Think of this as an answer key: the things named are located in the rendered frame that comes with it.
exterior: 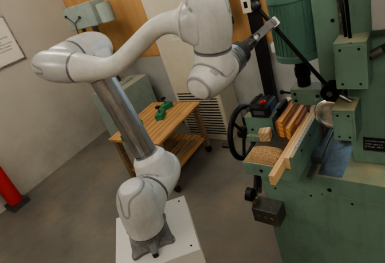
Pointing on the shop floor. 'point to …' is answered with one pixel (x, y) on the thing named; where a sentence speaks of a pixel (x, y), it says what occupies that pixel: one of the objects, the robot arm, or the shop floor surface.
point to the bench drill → (70, 15)
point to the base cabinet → (327, 228)
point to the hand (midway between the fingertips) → (262, 34)
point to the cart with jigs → (171, 122)
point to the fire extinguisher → (11, 193)
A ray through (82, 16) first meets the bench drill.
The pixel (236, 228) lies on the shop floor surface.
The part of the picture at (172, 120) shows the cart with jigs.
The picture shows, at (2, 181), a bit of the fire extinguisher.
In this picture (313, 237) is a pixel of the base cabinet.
